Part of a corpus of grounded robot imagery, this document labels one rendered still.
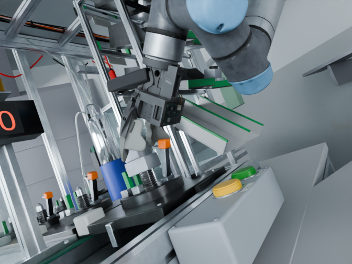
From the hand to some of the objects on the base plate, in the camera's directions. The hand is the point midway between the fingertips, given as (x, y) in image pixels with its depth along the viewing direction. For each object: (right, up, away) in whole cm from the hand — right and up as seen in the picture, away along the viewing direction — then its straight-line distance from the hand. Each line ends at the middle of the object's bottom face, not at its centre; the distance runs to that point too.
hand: (135, 151), depth 54 cm
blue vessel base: (-19, -39, +92) cm, 102 cm away
